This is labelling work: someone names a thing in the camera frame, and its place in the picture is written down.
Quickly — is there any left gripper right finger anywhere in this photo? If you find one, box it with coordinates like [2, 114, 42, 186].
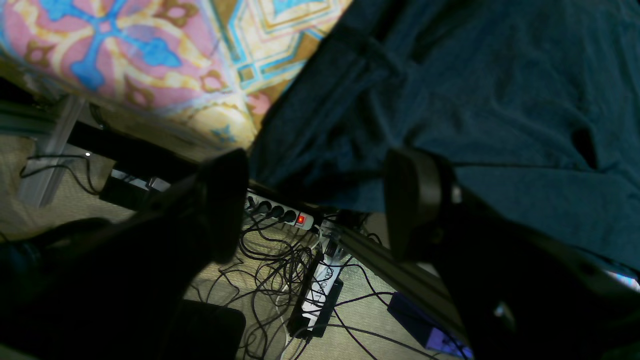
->
[383, 149, 640, 360]

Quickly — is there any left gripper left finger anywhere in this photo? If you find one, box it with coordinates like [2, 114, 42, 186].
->
[0, 149, 249, 360]

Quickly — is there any black t-shirt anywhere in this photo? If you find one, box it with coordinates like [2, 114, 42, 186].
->
[249, 0, 640, 271]

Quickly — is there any white power strip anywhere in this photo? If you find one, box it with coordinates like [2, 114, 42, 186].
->
[245, 191, 316, 231]

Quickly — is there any patterned tablecloth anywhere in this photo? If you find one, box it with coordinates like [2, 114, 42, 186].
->
[1, 0, 351, 150]

